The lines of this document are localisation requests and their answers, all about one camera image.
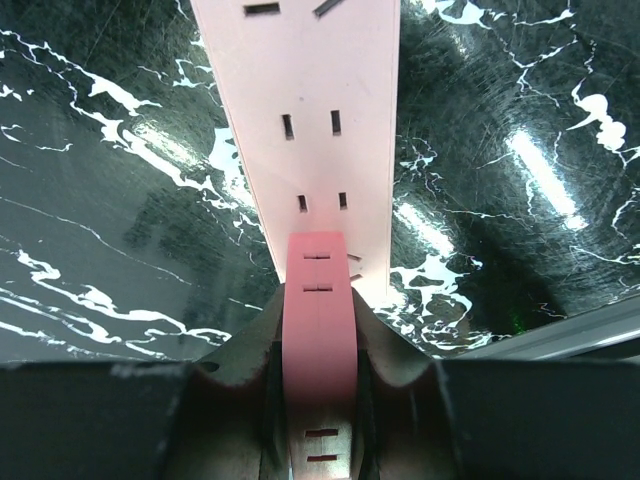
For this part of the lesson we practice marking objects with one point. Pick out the pink plug adapter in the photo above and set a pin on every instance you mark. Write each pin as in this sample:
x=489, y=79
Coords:
x=319, y=356

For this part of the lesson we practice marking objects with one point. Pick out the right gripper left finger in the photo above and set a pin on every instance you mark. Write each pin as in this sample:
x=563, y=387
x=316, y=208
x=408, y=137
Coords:
x=219, y=417

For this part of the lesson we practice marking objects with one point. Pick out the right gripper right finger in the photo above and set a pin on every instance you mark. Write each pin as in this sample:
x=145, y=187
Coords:
x=558, y=402

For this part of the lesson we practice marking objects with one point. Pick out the pink power strip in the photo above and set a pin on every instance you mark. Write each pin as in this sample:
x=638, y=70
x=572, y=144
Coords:
x=309, y=89

